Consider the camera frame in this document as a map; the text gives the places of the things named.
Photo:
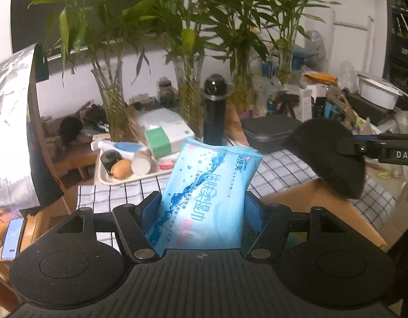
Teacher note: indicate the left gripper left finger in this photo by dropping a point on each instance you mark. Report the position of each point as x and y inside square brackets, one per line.
[132, 223]

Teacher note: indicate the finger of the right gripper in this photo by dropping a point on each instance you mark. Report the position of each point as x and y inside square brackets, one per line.
[353, 146]

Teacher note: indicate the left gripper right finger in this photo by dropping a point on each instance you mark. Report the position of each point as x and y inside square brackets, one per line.
[270, 223]

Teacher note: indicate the black foam sponge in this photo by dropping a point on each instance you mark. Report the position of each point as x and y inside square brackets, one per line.
[314, 142]

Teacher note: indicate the blue wet wipes pack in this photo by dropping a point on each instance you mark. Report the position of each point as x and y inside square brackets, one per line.
[202, 206]

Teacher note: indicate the tan egg shaped pouch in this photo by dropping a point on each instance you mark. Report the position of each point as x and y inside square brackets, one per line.
[121, 169]

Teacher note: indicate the white capped orange jar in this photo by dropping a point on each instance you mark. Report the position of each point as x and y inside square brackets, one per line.
[141, 163]

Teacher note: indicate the white plastic food container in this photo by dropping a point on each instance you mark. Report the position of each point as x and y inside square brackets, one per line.
[379, 92]

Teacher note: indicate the black white checkered tablecloth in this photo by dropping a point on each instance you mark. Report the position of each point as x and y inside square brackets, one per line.
[278, 173]

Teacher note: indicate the white serving tray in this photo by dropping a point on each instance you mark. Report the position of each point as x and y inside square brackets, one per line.
[161, 166]

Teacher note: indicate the black tape roll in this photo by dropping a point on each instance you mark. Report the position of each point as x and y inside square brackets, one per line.
[109, 158]

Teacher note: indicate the blue white lotion tube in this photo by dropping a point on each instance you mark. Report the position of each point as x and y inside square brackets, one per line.
[127, 150]

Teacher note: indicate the grey zippered hard case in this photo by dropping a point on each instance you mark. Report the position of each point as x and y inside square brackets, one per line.
[268, 134]

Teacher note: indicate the green white tissue box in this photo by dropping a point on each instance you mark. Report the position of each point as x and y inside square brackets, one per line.
[167, 139]

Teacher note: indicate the wooden side table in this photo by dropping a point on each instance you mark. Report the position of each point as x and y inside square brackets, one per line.
[72, 164]

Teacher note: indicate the silver foil bag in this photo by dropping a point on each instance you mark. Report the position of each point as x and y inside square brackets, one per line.
[16, 185]

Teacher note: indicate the smartphone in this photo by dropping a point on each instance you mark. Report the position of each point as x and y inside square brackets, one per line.
[12, 240]

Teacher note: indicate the black thermos bottle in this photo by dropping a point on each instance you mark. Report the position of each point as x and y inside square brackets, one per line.
[216, 93]

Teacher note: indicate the far right bamboo vase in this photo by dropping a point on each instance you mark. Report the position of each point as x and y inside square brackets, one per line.
[283, 16]

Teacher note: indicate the bamboo plant glass vase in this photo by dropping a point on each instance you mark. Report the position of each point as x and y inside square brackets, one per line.
[234, 27]

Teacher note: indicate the left bamboo vase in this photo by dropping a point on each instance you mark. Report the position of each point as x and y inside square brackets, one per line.
[101, 31]

